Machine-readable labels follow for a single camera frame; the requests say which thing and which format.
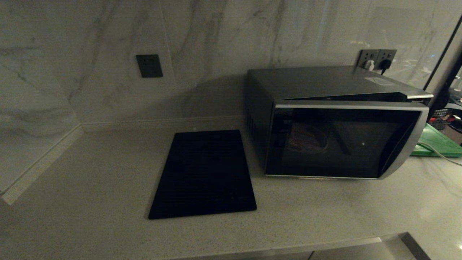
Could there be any dark single wall socket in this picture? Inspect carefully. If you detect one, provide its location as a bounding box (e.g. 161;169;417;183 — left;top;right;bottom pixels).
136;54;164;78

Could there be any white power cable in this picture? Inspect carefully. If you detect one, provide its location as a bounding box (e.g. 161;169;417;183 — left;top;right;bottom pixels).
417;142;462;167

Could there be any silver black microwave oven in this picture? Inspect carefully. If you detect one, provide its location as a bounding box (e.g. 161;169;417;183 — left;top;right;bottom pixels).
245;66;433;180

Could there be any black induction cooktop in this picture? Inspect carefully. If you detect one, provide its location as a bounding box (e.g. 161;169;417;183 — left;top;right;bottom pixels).
148;129;257;220

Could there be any grey double wall socket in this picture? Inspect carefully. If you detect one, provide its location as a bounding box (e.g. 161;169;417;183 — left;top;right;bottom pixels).
357;49;397;70

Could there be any metal shopping cart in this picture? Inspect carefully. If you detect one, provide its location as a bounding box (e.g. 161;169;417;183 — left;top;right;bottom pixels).
430;108;462;131

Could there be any purple plate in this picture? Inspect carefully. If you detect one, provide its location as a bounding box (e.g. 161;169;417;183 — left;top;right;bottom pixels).
287;123;330;154

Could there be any black metal frame post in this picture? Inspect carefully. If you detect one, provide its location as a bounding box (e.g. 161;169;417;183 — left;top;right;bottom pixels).
422;16;462;120

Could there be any green cutting board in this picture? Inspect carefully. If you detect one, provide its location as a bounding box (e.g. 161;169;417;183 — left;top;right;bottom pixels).
411;123;462;158

